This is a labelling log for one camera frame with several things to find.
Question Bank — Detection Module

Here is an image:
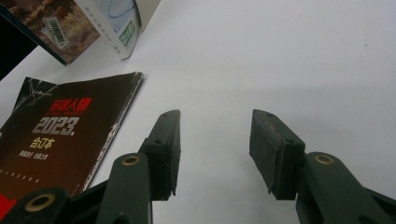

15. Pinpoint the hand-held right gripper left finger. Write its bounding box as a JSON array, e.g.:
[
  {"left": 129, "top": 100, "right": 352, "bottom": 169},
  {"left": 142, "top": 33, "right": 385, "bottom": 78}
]
[{"left": 95, "top": 109, "right": 182, "bottom": 224}]

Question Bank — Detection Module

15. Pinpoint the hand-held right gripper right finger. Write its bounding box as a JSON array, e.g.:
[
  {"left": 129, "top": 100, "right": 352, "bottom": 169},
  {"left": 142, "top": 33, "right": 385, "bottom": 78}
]
[{"left": 248, "top": 108, "right": 395, "bottom": 224}]

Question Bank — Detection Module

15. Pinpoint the thick bound magazine volume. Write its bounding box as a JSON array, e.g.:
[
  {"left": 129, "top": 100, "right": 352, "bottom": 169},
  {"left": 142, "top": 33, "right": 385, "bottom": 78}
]
[{"left": 0, "top": 71, "right": 145, "bottom": 216}]

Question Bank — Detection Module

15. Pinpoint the dark blue illustrated magazine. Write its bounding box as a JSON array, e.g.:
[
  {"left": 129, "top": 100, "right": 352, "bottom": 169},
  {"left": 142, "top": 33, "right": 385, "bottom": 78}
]
[{"left": 0, "top": 0, "right": 102, "bottom": 66}]

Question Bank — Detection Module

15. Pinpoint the white paper table sheet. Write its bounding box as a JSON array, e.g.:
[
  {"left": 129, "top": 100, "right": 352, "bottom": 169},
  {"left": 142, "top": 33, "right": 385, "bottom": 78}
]
[{"left": 0, "top": 0, "right": 396, "bottom": 224}]

